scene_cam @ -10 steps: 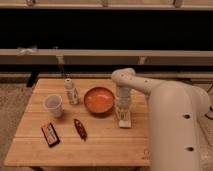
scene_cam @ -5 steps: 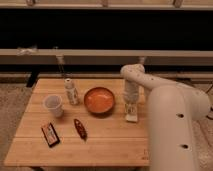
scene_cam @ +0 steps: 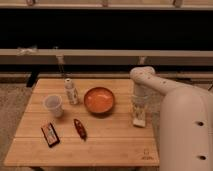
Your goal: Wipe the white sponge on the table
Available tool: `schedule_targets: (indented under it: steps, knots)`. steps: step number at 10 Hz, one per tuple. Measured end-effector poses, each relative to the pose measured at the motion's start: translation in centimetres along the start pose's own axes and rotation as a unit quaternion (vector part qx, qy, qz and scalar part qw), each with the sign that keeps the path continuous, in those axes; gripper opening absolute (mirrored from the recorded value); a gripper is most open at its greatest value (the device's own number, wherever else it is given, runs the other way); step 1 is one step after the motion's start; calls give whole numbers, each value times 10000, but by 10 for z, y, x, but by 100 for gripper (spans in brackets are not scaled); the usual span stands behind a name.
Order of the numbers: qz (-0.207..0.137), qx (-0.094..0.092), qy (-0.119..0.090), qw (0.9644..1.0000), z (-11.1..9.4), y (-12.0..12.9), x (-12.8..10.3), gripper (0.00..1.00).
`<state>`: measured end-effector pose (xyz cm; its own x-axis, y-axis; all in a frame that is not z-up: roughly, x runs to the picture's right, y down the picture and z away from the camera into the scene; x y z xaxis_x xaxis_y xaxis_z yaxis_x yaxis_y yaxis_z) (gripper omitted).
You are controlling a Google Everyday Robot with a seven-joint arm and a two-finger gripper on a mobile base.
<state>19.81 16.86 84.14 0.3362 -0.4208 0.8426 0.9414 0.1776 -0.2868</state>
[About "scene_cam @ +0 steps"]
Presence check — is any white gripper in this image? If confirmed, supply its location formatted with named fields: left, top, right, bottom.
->
left=132, top=84, right=148, bottom=122

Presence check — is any white sponge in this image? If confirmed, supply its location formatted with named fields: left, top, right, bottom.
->
left=133, top=112, right=146, bottom=127

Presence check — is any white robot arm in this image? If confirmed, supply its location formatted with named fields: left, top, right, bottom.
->
left=130, top=66, right=213, bottom=171

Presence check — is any orange bowl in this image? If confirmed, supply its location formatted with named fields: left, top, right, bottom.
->
left=84, top=87, right=115, bottom=115

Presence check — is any red chili pepper snack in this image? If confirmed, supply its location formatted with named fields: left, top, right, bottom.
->
left=74, top=119, right=87, bottom=140

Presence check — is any small white bottle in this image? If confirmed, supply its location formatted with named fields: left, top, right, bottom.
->
left=65, top=78, right=79, bottom=105

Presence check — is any wooden folding table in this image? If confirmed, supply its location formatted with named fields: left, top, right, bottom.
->
left=4, top=79, right=159, bottom=167

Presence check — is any clear plastic cup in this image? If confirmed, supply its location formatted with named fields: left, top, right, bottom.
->
left=43, top=95, right=63, bottom=118

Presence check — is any dark snack packet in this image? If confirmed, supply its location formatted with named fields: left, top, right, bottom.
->
left=41, top=123, right=60, bottom=147

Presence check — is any grey horizontal rail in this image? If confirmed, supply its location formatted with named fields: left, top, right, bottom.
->
left=0, top=49, right=213, bottom=66

